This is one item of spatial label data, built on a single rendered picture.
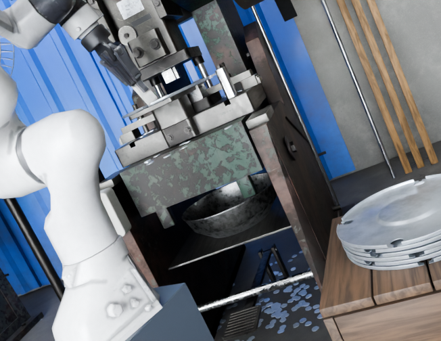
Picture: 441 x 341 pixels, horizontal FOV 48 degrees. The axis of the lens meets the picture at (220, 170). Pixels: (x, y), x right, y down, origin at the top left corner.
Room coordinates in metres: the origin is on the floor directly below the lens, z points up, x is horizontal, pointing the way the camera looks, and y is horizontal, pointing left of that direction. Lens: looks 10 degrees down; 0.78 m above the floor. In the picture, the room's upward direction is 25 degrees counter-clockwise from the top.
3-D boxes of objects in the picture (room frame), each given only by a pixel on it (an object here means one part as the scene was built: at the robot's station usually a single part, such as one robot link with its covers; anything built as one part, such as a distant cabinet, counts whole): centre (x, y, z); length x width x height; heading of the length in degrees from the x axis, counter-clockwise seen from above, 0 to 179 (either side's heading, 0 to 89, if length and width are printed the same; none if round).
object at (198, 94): (1.61, 0.01, 0.76); 0.15 x 0.09 x 0.05; 73
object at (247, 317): (1.48, 0.05, 0.14); 0.59 x 0.10 x 0.05; 163
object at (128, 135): (1.66, 0.17, 0.76); 0.17 x 0.06 x 0.10; 73
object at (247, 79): (1.56, -0.15, 0.76); 0.17 x 0.06 x 0.10; 73
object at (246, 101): (1.61, 0.01, 0.68); 0.45 x 0.30 x 0.06; 73
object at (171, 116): (1.44, 0.06, 0.72); 0.25 x 0.14 x 0.14; 163
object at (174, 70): (1.60, 0.01, 0.84); 0.05 x 0.03 x 0.04; 73
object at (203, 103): (1.62, 0.01, 0.72); 0.20 x 0.16 x 0.03; 73
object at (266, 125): (1.67, -0.29, 0.45); 0.92 x 0.12 x 0.90; 163
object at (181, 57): (1.62, 0.01, 0.86); 0.20 x 0.16 x 0.05; 73
